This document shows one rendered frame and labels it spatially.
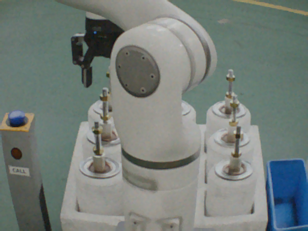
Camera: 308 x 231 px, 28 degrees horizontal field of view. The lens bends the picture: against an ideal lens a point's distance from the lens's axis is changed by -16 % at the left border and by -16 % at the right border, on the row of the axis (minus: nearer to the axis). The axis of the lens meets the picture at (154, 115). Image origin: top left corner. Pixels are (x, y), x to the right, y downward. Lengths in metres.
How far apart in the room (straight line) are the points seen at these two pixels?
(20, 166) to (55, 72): 1.03
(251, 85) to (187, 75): 1.43
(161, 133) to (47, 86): 1.42
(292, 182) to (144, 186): 0.79
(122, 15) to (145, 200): 0.22
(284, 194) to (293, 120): 0.45
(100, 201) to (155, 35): 0.53
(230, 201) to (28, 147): 0.38
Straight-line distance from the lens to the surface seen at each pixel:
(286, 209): 1.55
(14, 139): 1.25
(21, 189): 1.31
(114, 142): 1.31
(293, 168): 1.55
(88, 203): 1.23
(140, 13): 0.83
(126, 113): 0.79
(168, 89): 0.75
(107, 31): 1.21
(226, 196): 1.21
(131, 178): 0.83
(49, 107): 2.03
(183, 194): 0.83
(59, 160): 1.76
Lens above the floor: 0.88
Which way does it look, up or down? 27 degrees down
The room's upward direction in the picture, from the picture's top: straight up
